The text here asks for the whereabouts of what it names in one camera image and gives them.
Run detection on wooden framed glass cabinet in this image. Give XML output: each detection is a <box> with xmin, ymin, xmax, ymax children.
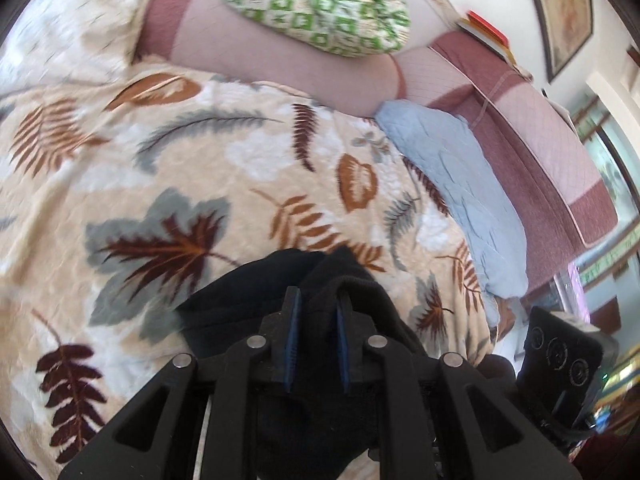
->
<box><xmin>567</xmin><ymin>72</ymin><xmax>640</xmax><ymax>341</ymax></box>

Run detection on dark red cloth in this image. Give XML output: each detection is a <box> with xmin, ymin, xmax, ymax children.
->
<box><xmin>565</xmin><ymin>425</ymin><xmax>637</xmax><ymax>480</ymax></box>

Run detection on light blue quilted blanket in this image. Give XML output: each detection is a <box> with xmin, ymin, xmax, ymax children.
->
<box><xmin>375</xmin><ymin>100</ymin><xmax>531</xmax><ymax>298</ymax></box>

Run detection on black pants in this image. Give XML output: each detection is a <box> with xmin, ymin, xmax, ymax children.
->
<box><xmin>175</xmin><ymin>245</ymin><xmax>518</xmax><ymax>480</ymax></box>

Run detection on white printed pillow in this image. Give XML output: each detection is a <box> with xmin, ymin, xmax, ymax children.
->
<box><xmin>0</xmin><ymin>0</ymin><xmax>166</xmax><ymax>96</ymax></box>

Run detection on green patterned pillow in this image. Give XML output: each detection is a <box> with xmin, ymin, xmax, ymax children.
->
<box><xmin>202</xmin><ymin>0</ymin><xmax>412</xmax><ymax>56</ymax></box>

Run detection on framed wall picture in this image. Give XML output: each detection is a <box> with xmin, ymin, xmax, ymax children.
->
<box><xmin>517</xmin><ymin>0</ymin><xmax>596</xmax><ymax>84</ymax></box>

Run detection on leaf print fleece blanket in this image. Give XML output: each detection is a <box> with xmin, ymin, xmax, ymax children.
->
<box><xmin>0</xmin><ymin>55</ymin><xmax>501</xmax><ymax>480</ymax></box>

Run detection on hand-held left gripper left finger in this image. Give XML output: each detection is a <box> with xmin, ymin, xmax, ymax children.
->
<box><xmin>57</xmin><ymin>286</ymin><xmax>303</xmax><ymax>480</ymax></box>

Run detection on white cable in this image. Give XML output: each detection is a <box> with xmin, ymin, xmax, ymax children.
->
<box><xmin>469</xmin><ymin>69</ymin><xmax>522</xmax><ymax>126</ymax></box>

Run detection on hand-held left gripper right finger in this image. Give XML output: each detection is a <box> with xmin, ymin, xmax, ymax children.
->
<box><xmin>334</xmin><ymin>294</ymin><xmax>583</xmax><ymax>480</ymax></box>

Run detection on red book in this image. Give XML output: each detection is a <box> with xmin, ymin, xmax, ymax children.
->
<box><xmin>467</xmin><ymin>10</ymin><xmax>509</xmax><ymax>44</ymax></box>

